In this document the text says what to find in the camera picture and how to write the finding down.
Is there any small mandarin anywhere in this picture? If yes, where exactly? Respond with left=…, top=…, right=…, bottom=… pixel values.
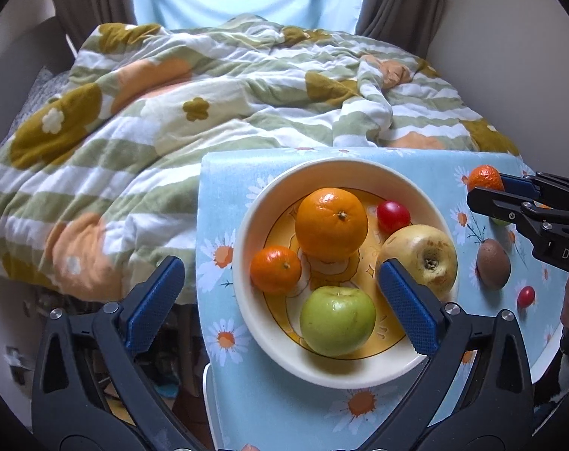
left=250, top=245, right=302, bottom=295
left=467, top=165, right=505, bottom=191

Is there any red cherry tomato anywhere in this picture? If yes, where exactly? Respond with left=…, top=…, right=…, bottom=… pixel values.
left=376, top=201, right=411, bottom=234
left=517, top=285, right=536, bottom=310

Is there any small mandarin front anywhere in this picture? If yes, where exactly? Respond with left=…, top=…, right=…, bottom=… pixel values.
left=250, top=245, right=302, bottom=295

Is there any green apple on table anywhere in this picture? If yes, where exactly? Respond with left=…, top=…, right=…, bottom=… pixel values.
left=489, top=217, right=511, bottom=227

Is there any brown kiwi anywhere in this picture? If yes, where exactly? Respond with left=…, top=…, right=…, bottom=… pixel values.
left=476, top=238, right=511, bottom=290

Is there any yellow apple in bowl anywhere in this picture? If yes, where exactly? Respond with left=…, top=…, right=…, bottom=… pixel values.
left=375, top=224, right=458, bottom=301

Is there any red cherry tomato in bowl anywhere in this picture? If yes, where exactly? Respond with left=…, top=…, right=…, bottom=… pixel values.
left=376, top=201, right=411, bottom=234

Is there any green apple in bowl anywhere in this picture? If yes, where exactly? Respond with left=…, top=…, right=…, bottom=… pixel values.
left=300, top=286, right=376, bottom=357

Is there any blue daisy tablecloth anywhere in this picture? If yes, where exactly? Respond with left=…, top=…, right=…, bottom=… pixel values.
left=196, top=148, right=567, bottom=450

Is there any large orange in bowl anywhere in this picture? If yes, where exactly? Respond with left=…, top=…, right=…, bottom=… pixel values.
left=295, top=188, right=368, bottom=263

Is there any cream yellow fruit bowl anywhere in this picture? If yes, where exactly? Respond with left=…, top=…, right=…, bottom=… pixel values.
left=233, top=158, right=449, bottom=389

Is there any floral striped duvet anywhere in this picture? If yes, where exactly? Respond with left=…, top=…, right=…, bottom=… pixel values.
left=0, top=15, right=517, bottom=304

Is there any right brown curtain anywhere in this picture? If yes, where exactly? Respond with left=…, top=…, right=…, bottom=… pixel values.
left=356, top=0, right=445, bottom=58

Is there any patterned grey pillow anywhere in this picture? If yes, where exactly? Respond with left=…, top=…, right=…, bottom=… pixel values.
left=0, top=66, right=70, bottom=149

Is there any grey bed headboard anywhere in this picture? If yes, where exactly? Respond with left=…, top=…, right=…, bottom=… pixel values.
left=0, top=17, right=74, bottom=142

